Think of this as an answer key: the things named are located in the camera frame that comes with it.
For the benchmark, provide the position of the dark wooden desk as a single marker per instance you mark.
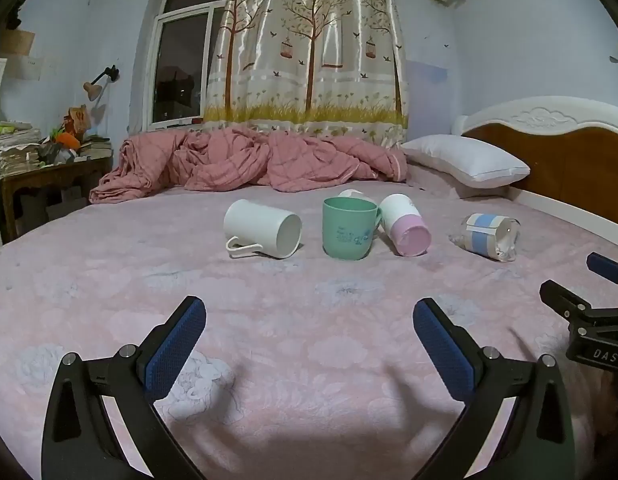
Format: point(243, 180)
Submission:
point(49, 172)

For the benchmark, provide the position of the stack of books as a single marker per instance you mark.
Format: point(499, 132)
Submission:
point(98, 146)

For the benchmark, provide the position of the wall lamp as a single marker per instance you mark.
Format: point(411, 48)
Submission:
point(95, 89)

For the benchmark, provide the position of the person's right forearm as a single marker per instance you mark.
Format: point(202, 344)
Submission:
point(606, 405)

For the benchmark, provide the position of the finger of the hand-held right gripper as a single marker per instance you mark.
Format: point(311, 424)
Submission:
point(571, 302)
point(606, 266)

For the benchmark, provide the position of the cardboard piece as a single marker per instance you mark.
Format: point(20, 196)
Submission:
point(16, 41)

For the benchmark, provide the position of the small white cup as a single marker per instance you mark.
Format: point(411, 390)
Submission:
point(350, 193)

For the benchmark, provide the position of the white and brown bed headboard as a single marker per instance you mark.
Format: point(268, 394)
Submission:
point(569, 155)

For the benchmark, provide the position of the red snack packet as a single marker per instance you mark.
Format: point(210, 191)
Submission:
point(78, 119)

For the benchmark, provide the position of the clear cup with blue band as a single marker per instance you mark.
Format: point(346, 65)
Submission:
point(484, 235)

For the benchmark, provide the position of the window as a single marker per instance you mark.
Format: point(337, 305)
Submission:
point(181, 60)

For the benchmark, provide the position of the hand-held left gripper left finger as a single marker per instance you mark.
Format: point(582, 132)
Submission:
point(176, 350)

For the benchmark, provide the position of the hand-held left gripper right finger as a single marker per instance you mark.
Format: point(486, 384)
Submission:
point(444, 355)

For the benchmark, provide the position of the white and pink cup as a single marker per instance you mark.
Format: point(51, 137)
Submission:
point(401, 225)

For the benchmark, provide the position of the pink quilt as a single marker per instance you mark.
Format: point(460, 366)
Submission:
point(249, 160)

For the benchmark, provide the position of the tree print curtain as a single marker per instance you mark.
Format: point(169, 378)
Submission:
point(309, 50)

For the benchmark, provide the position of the stack of papers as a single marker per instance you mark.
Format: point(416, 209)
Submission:
point(14, 147)

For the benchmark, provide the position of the white pillow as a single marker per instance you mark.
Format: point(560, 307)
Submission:
point(464, 160)

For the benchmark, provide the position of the orange toy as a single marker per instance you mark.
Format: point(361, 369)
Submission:
point(68, 141)

